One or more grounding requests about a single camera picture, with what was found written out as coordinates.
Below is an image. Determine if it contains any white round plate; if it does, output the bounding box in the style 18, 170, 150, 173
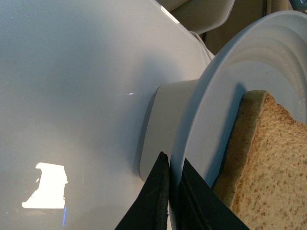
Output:
170, 11, 307, 230

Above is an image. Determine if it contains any slice of brown bread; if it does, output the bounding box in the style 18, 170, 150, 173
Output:
213, 91, 307, 230

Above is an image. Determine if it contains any beige chair on right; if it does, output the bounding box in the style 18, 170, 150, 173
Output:
158, 0, 235, 34

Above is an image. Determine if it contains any white chrome two-slot toaster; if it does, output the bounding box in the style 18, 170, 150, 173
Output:
139, 79, 198, 182

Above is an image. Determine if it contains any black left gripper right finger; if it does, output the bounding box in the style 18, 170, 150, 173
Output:
180, 159, 248, 230

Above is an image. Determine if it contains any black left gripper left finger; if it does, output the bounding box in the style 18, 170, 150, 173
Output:
116, 152, 170, 230

